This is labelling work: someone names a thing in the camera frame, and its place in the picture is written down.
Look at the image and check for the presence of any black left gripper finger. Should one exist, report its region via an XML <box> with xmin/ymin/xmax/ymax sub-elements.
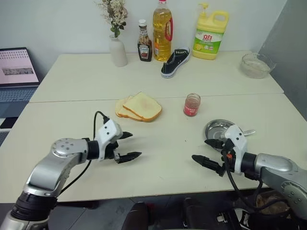
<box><xmin>117</xmin><ymin>131</ymin><xmax>134</xmax><ymax>142</ymax></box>
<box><xmin>117</xmin><ymin>151</ymin><xmax>143</xmax><ymax>165</ymax></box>

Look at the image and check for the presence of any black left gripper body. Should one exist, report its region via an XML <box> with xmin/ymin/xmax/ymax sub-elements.
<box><xmin>103</xmin><ymin>140</ymin><xmax>121</xmax><ymax>164</ymax></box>

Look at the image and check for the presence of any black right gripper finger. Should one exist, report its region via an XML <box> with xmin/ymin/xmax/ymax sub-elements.
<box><xmin>191</xmin><ymin>154</ymin><xmax>225</xmax><ymax>177</ymax></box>
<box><xmin>204</xmin><ymin>138</ymin><xmax>225</xmax><ymax>151</ymax></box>

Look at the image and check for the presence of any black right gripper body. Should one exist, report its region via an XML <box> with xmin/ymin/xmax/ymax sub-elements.
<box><xmin>220</xmin><ymin>138</ymin><xmax>235</xmax><ymax>177</ymax></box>

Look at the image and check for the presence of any white bread slice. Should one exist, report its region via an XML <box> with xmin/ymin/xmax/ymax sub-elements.
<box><xmin>122</xmin><ymin>92</ymin><xmax>163</xmax><ymax>123</ymax></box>
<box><xmin>117</xmin><ymin>105</ymin><xmax>147</xmax><ymax>122</ymax></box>
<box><xmin>115</xmin><ymin>95</ymin><xmax>134</xmax><ymax>118</ymax></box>

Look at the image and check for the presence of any small red jar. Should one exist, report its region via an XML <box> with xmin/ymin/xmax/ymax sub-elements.
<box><xmin>183</xmin><ymin>93</ymin><xmax>201</xmax><ymax>117</ymax></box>

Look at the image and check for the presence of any round stainless steel plate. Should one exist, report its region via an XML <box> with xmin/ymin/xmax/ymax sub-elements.
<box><xmin>204</xmin><ymin>119</ymin><xmax>237</xmax><ymax>151</ymax></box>

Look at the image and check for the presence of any dark rounded shape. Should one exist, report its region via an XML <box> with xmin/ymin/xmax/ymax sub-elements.
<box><xmin>124</xmin><ymin>202</ymin><xmax>155</xmax><ymax>230</ymax></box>
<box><xmin>183</xmin><ymin>197</ymin><xmax>212</xmax><ymax>230</ymax></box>

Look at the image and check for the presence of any brown round object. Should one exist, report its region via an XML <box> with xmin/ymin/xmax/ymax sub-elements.
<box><xmin>255</xmin><ymin>190</ymin><xmax>291</xmax><ymax>215</ymax></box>

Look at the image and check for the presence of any white ceramic vase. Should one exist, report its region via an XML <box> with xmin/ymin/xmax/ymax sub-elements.
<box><xmin>109</xmin><ymin>34</ymin><xmax>128</xmax><ymax>67</ymax></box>

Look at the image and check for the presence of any clear glass bowl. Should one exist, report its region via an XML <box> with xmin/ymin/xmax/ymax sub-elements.
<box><xmin>240</xmin><ymin>52</ymin><xmax>276</xmax><ymax>79</ymax></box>

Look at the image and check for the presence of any black canvas sneaker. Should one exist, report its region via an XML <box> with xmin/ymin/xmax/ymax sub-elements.
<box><xmin>160</xmin><ymin>47</ymin><xmax>192</xmax><ymax>80</ymax></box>

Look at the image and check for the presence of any ketchup bottle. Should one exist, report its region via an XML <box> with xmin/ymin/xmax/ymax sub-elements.
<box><xmin>137</xmin><ymin>19</ymin><xmax>153</xmax><ymax>62</ymax></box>

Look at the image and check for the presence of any yellow dish detergent jug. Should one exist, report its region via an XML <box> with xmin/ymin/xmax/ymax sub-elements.
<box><xmin>192</xmin><ymin>2</ymin><xmax>230</xmax><ymax>60</ymax></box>

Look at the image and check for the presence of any dried flower bunch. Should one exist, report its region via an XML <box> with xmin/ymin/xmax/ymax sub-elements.
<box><xmin>94</xmin><ymin>0</ymin><xmax>129</xmax><ymax>38</ymax></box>

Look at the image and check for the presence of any open laptop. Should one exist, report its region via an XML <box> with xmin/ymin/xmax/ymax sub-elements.
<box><xmin>0</xmin><ymin>47</ymin><xmax>40</xmax><ymax>118</ymax></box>

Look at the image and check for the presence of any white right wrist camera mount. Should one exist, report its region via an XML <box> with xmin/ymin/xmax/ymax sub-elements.
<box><xmin>224</xmin><ymin>125</ymin><xmax>248</xmax><ymax>175</ymax></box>

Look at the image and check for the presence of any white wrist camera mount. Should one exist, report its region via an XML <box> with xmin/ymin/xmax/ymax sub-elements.
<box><xmin>93</xmin><ymin>119</ymin><xmax>123</xmax><ymax>161</ymax></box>
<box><xmin>224</xmin><ymin>125</ymin><xmax>248</xmax><ymax>175</ymax></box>

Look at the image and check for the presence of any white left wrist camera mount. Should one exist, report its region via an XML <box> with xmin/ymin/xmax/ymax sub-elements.
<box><xmin>93</xmin><ymin>119</ymin><xmax>123</xmax><ymax>161</ymax></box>

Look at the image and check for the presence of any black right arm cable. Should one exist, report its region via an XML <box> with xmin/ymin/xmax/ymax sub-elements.
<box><xmin>224</xmin><ymin>153</ymin><xmax>264</xmax><ymax>216</ymax></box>

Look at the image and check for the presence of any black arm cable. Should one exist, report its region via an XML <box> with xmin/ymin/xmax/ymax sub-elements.
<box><xmin>56</xmin><ymin>111</ymin><xmax>111</xmax><ymax>199</ymax></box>
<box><xmin>224</xmin><ymin>153</ymin><xmax>264</xmax><ymax>216</ymax></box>

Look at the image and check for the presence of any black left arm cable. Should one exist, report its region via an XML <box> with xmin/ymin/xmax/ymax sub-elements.
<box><xmin>56</xmin><ymin>111</ymin><xmax>111</xmax><ymax>199</ymax></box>

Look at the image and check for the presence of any cooking oil bottle red handle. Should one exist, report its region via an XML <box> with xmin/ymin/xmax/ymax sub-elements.
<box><xmin>153</xmin><ymin>0</ymin><xmax>174</xmax><ymax>62</ymax></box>

